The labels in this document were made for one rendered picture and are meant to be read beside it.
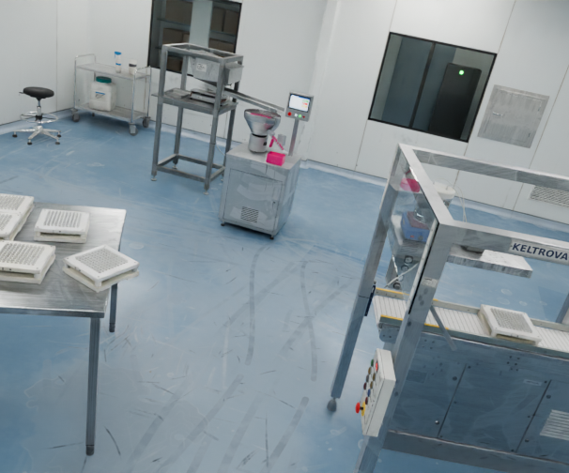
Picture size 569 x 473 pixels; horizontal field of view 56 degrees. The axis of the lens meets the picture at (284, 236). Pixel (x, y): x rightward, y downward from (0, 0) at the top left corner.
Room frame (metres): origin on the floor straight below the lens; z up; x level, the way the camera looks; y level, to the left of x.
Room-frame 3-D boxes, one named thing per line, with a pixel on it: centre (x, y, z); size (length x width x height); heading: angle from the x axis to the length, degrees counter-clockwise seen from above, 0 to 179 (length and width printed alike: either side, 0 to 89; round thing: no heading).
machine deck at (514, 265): (2.43, -0.83, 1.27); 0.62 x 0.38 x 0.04; 91
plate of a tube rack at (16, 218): (2.34, 1.45, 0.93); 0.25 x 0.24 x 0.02; 14
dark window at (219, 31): (7.96, 1.83, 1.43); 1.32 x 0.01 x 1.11; 80
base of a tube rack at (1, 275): (2.09, 1.16, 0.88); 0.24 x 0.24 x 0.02; 11
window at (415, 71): (7.38, -1.49, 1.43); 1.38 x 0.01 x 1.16; 80
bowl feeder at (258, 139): (5.16, 0.37, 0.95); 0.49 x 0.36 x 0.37; 80
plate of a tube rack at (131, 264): (2.18, 0.82, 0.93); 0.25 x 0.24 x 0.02; 151
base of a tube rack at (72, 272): (2.18, 0.82, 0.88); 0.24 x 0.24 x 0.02; 61
